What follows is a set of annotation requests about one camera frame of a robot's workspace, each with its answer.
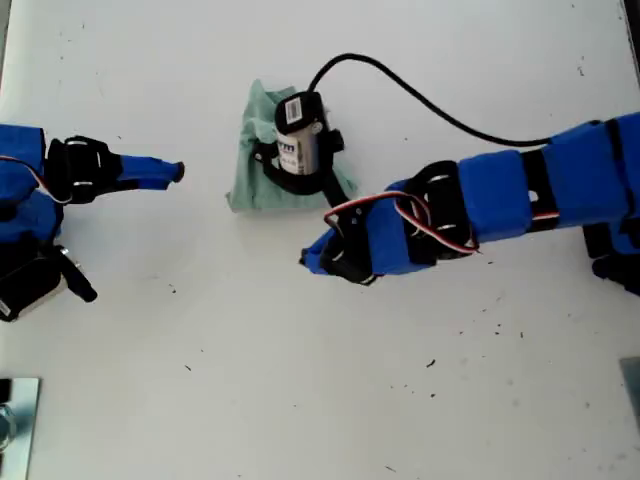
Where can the light green t-shirt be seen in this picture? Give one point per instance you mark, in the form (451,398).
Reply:
(250,195)

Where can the black clamp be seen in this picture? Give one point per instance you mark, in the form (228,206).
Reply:
(4,390)

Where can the black camera box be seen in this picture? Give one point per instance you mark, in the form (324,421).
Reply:
(300,150)
(30,285)

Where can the shiny steel plate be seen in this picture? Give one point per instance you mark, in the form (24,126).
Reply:
(25,425)

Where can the black camera stalk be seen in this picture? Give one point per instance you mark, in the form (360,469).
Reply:
(295,184)
(82,287)

